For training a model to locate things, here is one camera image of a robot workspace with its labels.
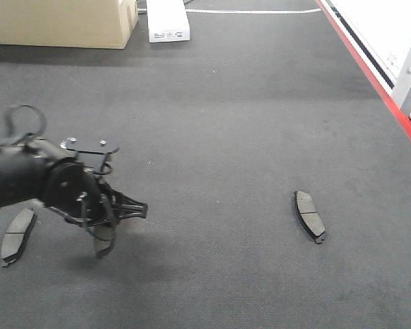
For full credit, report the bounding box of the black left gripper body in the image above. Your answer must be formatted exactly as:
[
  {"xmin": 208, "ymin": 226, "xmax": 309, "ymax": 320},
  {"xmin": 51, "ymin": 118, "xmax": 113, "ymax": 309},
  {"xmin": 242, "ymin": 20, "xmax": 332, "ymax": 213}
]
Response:
[{"xmin": 42, "ymin": 136, "xmax": 149, "ymax": 237}]

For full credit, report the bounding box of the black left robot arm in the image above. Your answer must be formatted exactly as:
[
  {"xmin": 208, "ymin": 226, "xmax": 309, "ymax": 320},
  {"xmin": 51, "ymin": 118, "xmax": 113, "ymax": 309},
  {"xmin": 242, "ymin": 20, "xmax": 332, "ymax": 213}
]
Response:
[{"xmin": 0, "ymin": 104, "xmax": 148, "ymax": 236}]

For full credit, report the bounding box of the black conveyor belt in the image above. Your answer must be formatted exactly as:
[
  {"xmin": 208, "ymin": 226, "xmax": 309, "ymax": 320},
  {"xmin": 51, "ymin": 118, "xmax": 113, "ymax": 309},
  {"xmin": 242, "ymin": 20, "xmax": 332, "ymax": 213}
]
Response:
[{"xmin": 0, "ymin": 1, "xmax": 411, "ymax": 328}]

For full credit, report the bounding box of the large cardboard box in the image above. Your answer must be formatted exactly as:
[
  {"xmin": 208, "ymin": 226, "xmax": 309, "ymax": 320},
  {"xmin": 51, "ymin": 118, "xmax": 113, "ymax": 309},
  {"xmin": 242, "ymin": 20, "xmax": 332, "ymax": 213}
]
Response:
[{"xmin": 0, "ymin": 1, "xmax": 138, "ymax": 49}]

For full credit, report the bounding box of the long white box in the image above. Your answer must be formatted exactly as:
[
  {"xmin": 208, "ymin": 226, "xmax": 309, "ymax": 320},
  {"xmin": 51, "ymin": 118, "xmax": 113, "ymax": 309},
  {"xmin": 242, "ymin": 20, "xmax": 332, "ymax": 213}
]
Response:
[{"xmin": 147, "ymin": 0, "xmax": 190, "ymax": 43}]

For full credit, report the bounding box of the white machine panel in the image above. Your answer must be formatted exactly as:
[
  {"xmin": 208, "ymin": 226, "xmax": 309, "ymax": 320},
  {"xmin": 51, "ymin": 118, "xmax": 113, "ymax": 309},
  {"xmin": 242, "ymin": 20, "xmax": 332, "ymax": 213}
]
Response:
[{"xmin": 321, "ymin": 0, "xmax": 411, "ymax": 123}]

